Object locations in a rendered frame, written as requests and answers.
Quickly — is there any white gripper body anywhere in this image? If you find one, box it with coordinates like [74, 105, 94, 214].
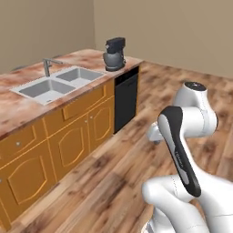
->
[147, 121, 166, 146]

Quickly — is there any black dishwasher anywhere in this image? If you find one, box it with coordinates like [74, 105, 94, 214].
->
[113, 66, 140, 135]

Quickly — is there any orange cupboard door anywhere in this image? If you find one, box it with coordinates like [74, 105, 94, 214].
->
[0, 147, 58, 224]
[87, 96, 116, 153]
[47, 114, 91, 182]

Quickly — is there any wide orange drawer front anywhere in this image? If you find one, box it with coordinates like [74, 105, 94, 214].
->
[43, 79, 116, 138]

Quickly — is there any black and grey coffee machine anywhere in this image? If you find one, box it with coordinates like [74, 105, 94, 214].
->
[102, 36, 127, 73]

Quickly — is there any steel double sink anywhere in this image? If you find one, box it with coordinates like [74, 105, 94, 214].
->
[9, 66, 107, 106]

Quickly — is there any steel tap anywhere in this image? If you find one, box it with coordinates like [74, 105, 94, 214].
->
[42, 57, 64, 77]

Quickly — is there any orange drawer front with knob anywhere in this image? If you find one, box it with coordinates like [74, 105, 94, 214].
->
[0, 118, 47, 168]

